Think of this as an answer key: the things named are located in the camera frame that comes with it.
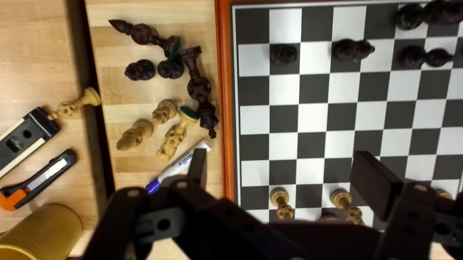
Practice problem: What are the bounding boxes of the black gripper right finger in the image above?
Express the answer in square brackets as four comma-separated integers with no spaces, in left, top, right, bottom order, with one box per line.
[351,152,404,221]

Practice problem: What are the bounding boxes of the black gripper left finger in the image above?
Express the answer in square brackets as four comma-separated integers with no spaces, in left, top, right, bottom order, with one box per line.
[187,149,208,188]

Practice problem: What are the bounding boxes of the lying yellow skull chess piece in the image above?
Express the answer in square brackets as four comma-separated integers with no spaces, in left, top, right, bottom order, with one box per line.
[157,106,200,162]

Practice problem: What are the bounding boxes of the yellow pawn chess piece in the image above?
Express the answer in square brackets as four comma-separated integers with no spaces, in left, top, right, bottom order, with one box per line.
[116,119,154,150]
[153,100,179,124]

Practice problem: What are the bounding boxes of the yellow chess piece on board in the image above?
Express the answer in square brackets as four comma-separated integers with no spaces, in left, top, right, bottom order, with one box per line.
[271,187,296,220]

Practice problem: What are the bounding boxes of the dark knight chess piece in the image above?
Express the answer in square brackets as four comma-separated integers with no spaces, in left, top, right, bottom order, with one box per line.
[181,46,219,139]

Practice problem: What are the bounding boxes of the round dark chess piece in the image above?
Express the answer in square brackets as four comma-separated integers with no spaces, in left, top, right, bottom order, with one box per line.
[158,59,184,80]
[125,59,157,81]

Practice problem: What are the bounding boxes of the wooden framed chess board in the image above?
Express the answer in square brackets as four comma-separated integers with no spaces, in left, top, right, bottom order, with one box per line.
[219,0,463,221]

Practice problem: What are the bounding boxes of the yellow chess piece beside mat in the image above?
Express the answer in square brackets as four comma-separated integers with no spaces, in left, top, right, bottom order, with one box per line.
[48,87,102,120]

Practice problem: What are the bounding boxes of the dark chess piece on board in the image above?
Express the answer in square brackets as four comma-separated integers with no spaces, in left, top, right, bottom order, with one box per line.
[396,0,463,31]
[333,39,375,62]
[271,45,299,65]
[400,45,453,68]

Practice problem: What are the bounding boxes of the long dark chess piece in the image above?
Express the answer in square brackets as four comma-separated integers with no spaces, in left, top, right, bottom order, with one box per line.
[111,19,181,58]

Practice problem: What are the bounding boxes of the white blue marker pen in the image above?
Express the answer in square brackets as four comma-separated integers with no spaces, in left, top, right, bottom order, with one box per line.
[145,140,210,194]

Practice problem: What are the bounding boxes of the yellow tape roll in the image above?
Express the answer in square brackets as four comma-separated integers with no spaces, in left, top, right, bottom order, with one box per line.
[0,204,83,260]

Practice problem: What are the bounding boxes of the black white tool case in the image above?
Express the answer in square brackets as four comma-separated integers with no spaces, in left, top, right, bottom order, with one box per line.
[0,107,61,178]

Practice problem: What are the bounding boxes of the orange black utility knife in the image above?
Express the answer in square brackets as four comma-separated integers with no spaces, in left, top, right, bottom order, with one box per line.
[0,149,77,211]

